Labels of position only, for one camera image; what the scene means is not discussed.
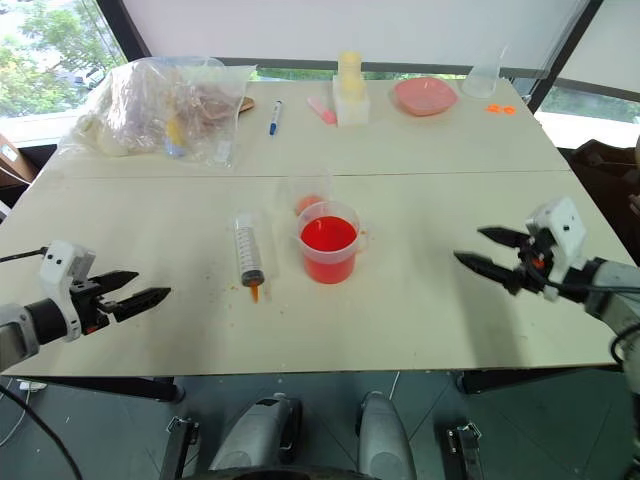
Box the grey rounded robot leg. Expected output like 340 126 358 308
208 393 304 474
355 390 418 480

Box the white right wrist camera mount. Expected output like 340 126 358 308
524 196 588 304

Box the beaker with red liquid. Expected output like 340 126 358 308
291 200 372 286

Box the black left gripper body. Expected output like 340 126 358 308
69 279 119 335

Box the blue and white marker pen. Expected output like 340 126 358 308
269 99 286 138

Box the clear conical flask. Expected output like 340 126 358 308
460 43 512 100

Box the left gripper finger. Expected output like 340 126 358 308
94 270 141 295
105 286 173 324

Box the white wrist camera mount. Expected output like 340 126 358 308
39 240 97 343
524 196 588 304

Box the black floor cable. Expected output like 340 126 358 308
0 383 84 480

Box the clear plastic bag with items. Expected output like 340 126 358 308
58 55 259 170

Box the brown cardboard box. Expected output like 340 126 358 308
0 131 39 190

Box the dark brown chair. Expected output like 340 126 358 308
568 138 640 262

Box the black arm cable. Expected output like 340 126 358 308
611 321 640 372
0 246 50 265

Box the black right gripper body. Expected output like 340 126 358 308
508 232 557 297

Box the black table crossbar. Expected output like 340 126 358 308
455 365 627 395
0 374 187 403

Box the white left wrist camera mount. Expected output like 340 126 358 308
39 240 97 343

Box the pink plastic tube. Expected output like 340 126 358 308
306 95 338 127

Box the pink plastic bowl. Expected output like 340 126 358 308
391 76 461 118

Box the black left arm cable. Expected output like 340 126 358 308
0 246 50 265

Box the large clear plastic syringe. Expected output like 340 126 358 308
233 212 276 305

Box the white bottle yellow cap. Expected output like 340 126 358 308
331 73 373 127

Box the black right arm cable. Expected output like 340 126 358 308
611 321 640 372

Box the pale yellow bottle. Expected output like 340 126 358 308
337 49 367 92

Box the small clear plastic cup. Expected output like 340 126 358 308
288 168 335 217

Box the black metal table bracket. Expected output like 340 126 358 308
158 415 200 480
444 421 485 480

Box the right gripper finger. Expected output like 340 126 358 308
476 226 532 250
452 250 519 296

